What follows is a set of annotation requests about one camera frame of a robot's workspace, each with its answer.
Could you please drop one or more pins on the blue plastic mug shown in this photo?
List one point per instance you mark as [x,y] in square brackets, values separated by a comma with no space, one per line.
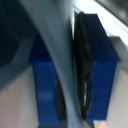
[61,60]

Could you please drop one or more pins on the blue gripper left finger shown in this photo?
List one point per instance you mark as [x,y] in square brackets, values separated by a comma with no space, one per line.
[45,90]

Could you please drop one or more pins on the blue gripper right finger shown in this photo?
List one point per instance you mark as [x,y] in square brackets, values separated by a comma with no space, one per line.
[100,66]

